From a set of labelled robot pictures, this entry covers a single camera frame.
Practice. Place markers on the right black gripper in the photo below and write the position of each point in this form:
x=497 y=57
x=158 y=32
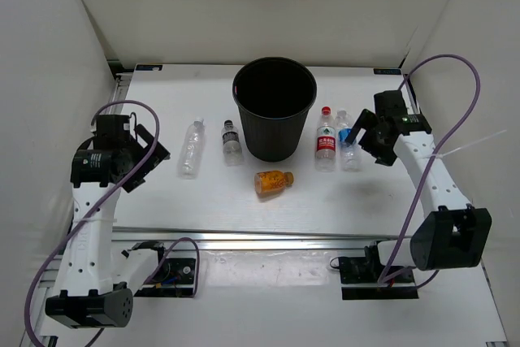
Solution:
x=367 y=120

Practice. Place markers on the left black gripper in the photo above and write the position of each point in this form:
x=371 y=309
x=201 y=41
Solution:
x=159 y=154

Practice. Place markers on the blue labelled clear bottle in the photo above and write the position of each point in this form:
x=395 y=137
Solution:
x=350 y=155

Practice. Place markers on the red capped labelled bottle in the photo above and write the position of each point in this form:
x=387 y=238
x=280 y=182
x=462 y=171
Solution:
x=325 y=153

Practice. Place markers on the clear unlabelled plastic bottle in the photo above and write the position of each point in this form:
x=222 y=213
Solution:
x=192 y=149

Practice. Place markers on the black capped labelled bottle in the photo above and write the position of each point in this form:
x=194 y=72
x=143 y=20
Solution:
x=232 y=151

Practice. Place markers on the orange plastic bottle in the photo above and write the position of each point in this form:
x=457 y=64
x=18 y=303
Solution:
x=271 y=183

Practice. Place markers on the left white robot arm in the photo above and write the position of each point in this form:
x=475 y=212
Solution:
x=96 y=285

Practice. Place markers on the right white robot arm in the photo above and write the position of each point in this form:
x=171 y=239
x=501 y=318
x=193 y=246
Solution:
x=442 y=229

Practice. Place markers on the black plastic waste bin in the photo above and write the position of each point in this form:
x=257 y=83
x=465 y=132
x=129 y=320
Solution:
x=274 y=96

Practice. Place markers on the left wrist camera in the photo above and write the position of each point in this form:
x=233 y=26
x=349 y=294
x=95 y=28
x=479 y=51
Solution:
x=111 y=131

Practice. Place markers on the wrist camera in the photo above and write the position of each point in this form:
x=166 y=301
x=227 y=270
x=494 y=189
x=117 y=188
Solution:
x=111 y=131
x=389 y=103

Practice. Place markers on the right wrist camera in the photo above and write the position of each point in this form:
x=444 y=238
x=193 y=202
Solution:
x=389 y=103

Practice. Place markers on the aluminium table rail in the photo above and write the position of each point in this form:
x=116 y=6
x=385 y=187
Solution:
x=248 y=241

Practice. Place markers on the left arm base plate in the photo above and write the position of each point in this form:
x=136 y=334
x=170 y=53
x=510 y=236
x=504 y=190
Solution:
x=176 y=279

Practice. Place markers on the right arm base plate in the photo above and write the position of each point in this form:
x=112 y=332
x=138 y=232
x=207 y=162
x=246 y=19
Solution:
x=359 y=279

